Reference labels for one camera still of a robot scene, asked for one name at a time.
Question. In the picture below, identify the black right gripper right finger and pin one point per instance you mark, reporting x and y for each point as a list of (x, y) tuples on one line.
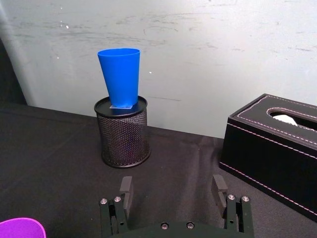
[(235, 210)]

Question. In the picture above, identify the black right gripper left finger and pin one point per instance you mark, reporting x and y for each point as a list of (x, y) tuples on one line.
[(123, 205)]

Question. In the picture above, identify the black leather tissue box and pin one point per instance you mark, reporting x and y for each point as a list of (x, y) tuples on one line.
[(270, 153)]

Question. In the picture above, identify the black mesh pen holder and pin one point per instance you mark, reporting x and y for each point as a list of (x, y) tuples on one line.
[(123, 138)]

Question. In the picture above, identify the black table cloth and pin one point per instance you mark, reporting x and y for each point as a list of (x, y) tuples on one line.
[(62, 161)]

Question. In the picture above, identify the purple plastic cup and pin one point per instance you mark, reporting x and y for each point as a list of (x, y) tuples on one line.
[(21, 228)]

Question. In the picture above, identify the white tissue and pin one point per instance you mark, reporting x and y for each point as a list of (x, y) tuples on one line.
[(284, 118)]

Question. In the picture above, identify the blue plastic cup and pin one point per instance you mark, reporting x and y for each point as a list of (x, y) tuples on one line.
[(121, 77)]

